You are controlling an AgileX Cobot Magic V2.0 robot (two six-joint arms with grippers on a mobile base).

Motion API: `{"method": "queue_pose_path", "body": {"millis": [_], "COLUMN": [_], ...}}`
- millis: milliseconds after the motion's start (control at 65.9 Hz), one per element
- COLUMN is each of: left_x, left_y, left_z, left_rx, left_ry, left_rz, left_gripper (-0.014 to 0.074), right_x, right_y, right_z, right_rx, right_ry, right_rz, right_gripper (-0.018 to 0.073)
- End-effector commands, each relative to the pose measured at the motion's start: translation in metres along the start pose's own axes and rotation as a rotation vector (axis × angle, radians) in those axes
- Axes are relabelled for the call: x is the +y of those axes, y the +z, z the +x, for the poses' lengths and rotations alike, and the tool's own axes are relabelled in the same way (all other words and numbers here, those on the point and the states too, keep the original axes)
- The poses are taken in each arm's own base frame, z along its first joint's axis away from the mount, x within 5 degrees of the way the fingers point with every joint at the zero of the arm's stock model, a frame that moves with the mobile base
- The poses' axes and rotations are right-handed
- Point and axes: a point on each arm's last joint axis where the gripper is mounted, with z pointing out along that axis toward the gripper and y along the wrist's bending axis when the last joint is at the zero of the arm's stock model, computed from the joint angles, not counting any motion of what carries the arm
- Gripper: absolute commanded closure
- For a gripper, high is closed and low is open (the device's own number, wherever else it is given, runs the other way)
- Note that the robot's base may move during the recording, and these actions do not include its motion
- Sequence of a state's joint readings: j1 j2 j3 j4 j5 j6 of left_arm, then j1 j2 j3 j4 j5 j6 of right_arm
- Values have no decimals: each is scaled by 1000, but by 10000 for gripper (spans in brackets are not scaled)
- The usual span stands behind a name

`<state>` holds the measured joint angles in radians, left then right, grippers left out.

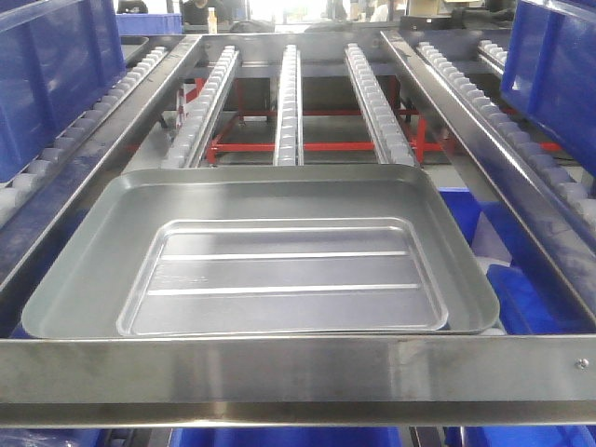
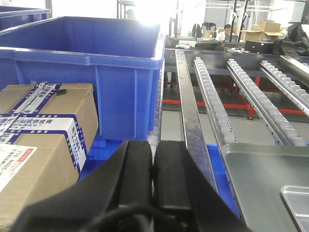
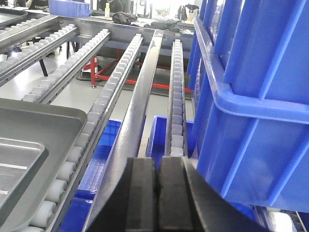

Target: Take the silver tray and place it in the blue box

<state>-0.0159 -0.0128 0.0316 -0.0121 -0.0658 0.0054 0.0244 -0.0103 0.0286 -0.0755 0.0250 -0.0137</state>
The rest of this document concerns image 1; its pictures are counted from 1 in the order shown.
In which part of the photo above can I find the left steel divider rail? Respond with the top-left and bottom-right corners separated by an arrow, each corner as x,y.
0,34 -> 204,299

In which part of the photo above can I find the right centre roller track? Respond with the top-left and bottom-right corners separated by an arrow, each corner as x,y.
345,43 -> 416,167

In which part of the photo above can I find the right steel divider rail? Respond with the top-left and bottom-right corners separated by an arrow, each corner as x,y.
381,32 -> 595,327

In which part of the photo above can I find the roller track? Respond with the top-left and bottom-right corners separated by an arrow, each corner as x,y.
273,45 -> 304,166
160,46 -> 239,169
345,43 -> 416,167
1,46 -> 168,226
417,41 -> 595,230

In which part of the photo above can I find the middle roller track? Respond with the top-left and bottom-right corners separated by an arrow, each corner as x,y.
273,45 -> 304,166

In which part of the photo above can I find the large silver outer tray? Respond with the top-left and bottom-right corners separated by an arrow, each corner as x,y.
21,165 -> 499,339

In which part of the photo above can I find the far right roller track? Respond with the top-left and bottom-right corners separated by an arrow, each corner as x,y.
417,41 -> 595,230

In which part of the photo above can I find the blue bin below right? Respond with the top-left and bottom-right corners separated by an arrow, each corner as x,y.
440,188 -> 591,334

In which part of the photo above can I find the red metal floor frame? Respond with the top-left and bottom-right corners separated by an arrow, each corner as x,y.
185,76 -> 564,165

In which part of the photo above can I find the blue crate upper right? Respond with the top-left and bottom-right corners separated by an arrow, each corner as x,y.
501,1 -> 595,173

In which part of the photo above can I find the blue crate upper left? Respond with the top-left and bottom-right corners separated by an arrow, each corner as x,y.
1,1 -> 126,182

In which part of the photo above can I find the steel front rack bar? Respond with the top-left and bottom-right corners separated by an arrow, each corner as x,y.
1,335 -> 595,427

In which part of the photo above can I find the blue crate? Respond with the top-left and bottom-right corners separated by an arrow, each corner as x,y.
501,1 -> 595,173
1,1 -> 126,182

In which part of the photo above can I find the small silver tray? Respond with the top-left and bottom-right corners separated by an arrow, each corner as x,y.
116,217 -> 449,336

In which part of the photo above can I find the steel divider rail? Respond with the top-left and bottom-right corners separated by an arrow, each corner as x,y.
0,34 -> 204,299
381,32 -> 595,327

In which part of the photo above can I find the far left roller track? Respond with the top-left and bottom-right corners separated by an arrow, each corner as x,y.
1,46 -> 168,226

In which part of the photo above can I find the left centre roller track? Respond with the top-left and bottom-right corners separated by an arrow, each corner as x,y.
160,46 -> 239,169

